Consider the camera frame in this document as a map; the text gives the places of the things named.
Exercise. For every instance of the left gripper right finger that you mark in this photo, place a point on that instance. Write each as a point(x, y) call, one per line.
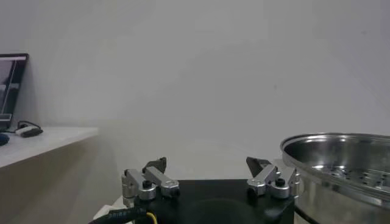
point(268, 179)

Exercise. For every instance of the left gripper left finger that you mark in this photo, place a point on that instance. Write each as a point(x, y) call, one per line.
point(152, 179)

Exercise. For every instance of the stainless steel steamer basket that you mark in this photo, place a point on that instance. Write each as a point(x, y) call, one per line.
point(335, 152)

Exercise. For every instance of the white side table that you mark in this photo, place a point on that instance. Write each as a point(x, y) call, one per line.
point(45, 143)

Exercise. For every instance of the small black white adapter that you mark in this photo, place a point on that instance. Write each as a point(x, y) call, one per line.
point(29, 131)

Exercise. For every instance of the blue computer mouse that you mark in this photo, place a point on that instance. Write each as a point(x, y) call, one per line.
point(3, 139)

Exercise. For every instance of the black laptop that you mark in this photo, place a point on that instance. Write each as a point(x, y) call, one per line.
point(12, 82)

